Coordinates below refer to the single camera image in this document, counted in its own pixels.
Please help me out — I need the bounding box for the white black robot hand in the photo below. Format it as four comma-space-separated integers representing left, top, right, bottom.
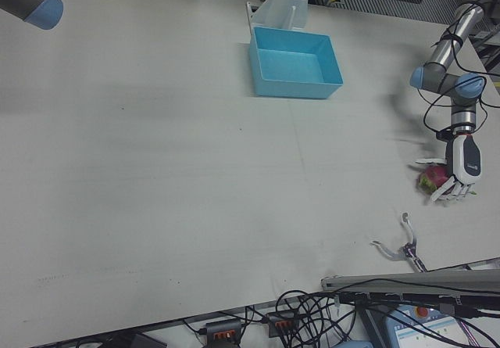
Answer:
415, 135, 484, 205

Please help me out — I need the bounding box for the pink green dragon fruit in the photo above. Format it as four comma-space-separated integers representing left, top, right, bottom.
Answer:
416, 164, 478, 196

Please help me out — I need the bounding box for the metal reacher grabber tool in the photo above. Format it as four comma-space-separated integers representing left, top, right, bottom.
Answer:
370, 211, 431, 274

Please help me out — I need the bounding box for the grey teach pendant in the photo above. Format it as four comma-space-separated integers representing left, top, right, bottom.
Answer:
384, 303, 500, 348

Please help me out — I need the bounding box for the light blue plastic bin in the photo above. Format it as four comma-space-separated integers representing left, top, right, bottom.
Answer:
248, 26, 344, 101

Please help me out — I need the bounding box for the white conical stand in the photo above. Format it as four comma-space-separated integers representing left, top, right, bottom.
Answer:
245, 0, 322, 36

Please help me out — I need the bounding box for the grey orange power strip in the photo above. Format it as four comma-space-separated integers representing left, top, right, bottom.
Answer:
266, 311, 301, 335
205, 318, 243, 342

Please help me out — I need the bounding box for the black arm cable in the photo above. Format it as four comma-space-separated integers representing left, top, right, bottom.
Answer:
423, 30, 500, 135

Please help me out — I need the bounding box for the aluminium profile post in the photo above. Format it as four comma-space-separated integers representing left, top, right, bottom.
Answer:
320, 259, 500, 299

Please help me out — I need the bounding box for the black cable bundle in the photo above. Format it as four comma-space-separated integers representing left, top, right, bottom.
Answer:
183, 289, 376, 348

